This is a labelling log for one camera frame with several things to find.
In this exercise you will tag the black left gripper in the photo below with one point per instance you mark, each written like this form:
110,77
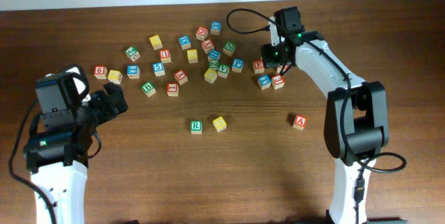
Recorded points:
105,99

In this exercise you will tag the green R wooden block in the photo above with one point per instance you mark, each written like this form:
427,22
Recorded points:
196,127

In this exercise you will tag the yellow S wooden block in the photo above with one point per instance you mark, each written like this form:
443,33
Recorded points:
219,124

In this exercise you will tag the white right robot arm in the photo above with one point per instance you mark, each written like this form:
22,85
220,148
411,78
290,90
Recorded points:
356,121

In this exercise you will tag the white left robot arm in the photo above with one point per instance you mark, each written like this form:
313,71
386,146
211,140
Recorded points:
60,136

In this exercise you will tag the yellow W wooden block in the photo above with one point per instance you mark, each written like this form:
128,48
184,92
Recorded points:
115,76

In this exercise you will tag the red 6 wooden block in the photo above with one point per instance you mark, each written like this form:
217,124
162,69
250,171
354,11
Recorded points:
100,72

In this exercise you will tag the blue I wooden block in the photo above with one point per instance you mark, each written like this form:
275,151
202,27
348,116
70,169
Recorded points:
133,71

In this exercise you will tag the red M wooden block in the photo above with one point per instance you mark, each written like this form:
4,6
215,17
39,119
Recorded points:
281,68

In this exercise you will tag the green B wooden block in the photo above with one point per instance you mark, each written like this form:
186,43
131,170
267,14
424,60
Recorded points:
148,88

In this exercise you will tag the red E wooden block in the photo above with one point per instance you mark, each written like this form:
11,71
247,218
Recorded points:
258,66

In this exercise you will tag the green J wooden block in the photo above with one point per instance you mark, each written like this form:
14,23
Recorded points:
132,53

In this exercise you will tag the red 3 wooden block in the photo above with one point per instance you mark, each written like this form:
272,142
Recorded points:
277,81

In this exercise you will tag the green N wooden block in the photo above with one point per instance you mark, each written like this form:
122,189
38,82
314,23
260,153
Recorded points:
229,48

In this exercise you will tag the blue E wooden block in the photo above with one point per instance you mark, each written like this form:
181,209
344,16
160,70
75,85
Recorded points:
264,82

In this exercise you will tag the blue P wooden block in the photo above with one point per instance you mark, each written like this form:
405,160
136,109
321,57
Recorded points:
237,65

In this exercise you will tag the blue 5 wooden block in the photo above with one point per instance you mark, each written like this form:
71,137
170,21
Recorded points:
158,69

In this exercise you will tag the red I wooden block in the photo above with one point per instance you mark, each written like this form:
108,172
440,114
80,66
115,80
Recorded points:
173,89

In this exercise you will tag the blue X wooden block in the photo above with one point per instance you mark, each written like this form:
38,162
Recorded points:
216,28

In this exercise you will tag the red U wooden block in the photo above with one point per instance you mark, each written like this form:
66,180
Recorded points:
165,56

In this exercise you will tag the green V wooden block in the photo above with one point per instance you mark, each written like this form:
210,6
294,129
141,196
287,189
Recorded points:
223,71

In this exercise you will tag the blue H wooden block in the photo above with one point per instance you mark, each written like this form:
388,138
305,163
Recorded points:
214,55

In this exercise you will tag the yellow top wooden block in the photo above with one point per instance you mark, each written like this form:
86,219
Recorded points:
156,42

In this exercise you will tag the red K wooden block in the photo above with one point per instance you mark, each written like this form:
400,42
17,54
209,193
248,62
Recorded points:
181,77

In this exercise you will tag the green Z wooden block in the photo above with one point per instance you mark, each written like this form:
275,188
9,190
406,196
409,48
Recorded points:
213,64

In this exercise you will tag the red Q wooden block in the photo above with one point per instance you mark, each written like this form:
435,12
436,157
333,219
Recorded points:
201,33

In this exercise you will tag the yellow C wooden block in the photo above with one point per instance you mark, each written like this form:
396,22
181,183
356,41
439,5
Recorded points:
210,75

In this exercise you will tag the yellow middle wooden block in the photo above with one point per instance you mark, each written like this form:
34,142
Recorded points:
192,56

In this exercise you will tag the red A wooden block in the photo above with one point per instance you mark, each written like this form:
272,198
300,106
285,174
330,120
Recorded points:
299,122

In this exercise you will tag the blue D wooden block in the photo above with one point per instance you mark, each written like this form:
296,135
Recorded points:
185,42

